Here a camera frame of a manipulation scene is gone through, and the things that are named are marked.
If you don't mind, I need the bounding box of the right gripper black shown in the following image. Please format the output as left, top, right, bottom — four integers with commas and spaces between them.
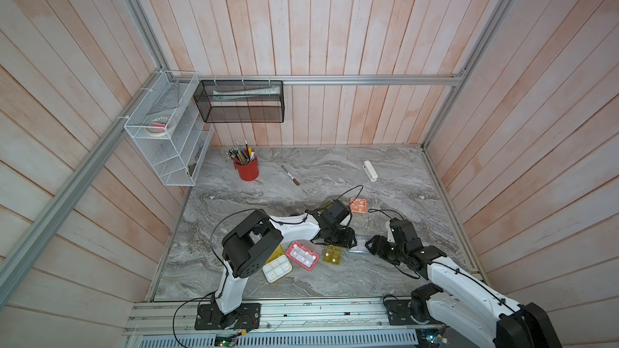
364, 233, 406, 264

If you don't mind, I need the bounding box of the orange small pillbox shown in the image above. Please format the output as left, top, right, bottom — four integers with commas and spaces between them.
349, 198, 368, 214

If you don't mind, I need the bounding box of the blue pillbox clear lid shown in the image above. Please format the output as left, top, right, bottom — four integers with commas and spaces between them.
348, 243, 370, 255

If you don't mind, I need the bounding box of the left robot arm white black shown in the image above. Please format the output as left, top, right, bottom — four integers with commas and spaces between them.
214, 199, 356, 316

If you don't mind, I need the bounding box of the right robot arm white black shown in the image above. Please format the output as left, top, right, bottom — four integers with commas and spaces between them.
365, 218, 561, 347

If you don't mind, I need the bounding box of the small yellow transparent pillbox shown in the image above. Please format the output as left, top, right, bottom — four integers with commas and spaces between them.
323, 245, 343, 265

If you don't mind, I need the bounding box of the pink pillbox clear lid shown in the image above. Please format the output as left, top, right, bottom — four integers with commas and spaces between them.
285, 241, 319, 272

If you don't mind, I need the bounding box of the yellow lid white pillbox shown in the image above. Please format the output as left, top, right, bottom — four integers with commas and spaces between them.
262, 246, 293, 284

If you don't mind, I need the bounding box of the white rectangular case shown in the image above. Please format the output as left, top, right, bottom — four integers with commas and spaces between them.
363, 160, 378, 182

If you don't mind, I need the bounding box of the red pen cup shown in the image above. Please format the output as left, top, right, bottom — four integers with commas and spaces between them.
233, 158, 260, 181

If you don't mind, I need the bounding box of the tape roll on shelf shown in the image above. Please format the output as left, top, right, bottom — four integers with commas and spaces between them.
144, 115, 175, 138

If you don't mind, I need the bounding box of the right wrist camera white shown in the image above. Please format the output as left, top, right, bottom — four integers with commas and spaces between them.
385, 222, 394, 243

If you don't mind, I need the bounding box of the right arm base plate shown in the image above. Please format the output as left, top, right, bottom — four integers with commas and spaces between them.
382, 296, 446, 328

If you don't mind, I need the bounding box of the brown handled screwdriver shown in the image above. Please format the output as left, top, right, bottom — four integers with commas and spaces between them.
281, 165, 301, 186

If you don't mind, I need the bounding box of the aluminium front rail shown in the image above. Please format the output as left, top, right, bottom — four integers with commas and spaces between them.
123, 294, 523, 338

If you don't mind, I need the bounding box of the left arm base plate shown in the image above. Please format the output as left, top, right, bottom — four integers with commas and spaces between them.
194, 303, 261, 331

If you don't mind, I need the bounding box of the black mesh wall basket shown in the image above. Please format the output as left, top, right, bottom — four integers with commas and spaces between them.
193, 80, 285, 123

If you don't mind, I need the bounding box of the white wire shelf rack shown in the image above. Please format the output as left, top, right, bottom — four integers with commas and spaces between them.
124, 71, 214, 187

